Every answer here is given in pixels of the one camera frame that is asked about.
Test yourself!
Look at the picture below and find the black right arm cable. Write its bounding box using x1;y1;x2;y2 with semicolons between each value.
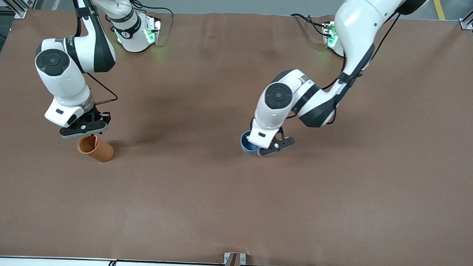
64;0;122;106

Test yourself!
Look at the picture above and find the brown table cover sheet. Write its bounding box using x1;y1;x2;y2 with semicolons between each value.
0;4;473;266

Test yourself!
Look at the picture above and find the black left base cable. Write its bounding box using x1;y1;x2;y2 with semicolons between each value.
290;13;328;36

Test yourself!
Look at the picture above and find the black base cable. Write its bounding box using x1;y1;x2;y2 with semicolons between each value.
290;13;328;36
128;0;175;35

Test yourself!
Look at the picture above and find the white table edge rail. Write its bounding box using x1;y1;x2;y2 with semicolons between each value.
0;255;225;266

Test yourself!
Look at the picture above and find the orange-brown cylindrical cup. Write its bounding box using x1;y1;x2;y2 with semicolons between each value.
77;134;115;163

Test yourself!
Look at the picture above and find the silver base connector plate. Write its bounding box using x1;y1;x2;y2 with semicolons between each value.
143;15;162;45
321;21;339;48

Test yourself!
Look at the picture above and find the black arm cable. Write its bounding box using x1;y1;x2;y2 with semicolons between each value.
64;0;122;106
321;8;403;94

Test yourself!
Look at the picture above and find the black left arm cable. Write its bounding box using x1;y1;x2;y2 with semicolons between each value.
321;8;403;94

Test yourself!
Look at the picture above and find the silver left base connector plate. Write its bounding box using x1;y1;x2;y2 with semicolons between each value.
321;21;339;48

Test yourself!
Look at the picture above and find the silver right base connector plate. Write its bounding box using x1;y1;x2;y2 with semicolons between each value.
143;15;162;45

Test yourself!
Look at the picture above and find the blue plastic cup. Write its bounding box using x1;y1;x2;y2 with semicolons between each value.
240;130;263;155

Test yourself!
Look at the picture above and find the black right base cable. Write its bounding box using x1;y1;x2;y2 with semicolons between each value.
128;0;175;35

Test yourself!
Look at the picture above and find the metal table edge bracket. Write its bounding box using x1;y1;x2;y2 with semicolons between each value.
223;252;247;266

